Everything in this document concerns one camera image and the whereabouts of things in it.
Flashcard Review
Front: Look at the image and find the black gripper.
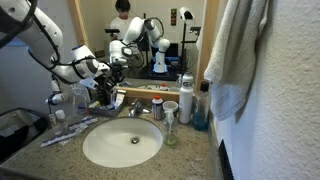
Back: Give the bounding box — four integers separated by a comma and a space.
95, 63, 126, 105

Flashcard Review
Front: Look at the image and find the blue and white tube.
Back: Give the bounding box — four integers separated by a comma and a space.
107, 92, 117, 106

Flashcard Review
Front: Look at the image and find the white grey standing tube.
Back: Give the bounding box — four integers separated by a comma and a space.
114, 89, 127, 110

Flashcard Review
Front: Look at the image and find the yellow tube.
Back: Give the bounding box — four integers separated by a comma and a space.
88, 100, 102, 109

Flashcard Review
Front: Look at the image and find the white oval sink basin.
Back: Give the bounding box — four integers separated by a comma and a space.
82, 117, 164, 169

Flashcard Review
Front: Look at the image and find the black toiletry tray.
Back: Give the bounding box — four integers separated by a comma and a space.
87, 101, 126, 118

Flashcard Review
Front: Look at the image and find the blue round container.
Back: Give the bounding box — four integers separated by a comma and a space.
76, 104, 90, 114

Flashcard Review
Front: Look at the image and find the chrome faucet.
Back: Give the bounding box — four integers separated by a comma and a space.
127, 98, 152, 118

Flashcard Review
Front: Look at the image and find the red capped can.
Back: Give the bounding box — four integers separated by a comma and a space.
151, 95, 164, 121

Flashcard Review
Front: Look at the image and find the small white capped bottle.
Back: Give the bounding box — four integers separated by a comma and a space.
54, 109, 69, 132

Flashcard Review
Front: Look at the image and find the small clear bottle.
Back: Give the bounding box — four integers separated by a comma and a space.
48, 113, 63, 136

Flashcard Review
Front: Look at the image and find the clear soap dispenser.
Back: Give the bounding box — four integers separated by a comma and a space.
162, 111, 179, 146

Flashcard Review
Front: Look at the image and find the wood framed mirror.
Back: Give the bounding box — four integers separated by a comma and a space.
66, 0, 219, 101

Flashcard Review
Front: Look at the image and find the tall white bottle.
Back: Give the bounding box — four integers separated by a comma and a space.
178, 81, 194, 125

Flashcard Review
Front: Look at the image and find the blue mouthwash bottle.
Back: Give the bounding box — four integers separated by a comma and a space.
192, 81, 211, 132

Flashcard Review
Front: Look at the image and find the black lined bin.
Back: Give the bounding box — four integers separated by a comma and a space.
0, 107, 49, 163

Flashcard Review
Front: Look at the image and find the clear glass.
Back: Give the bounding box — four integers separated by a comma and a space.
189, 157, 210, 180

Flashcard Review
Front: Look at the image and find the beige hanging towel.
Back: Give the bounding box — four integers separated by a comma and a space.
203, 0, 269, 122

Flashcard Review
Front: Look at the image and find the black comb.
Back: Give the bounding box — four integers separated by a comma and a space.
217, 139, 235, 180

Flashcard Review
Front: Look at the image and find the white power cable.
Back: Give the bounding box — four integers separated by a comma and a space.
69, 83, 90, 103

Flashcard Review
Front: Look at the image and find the white wall hair dryer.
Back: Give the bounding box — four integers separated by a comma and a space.
44, 75, 68, 106

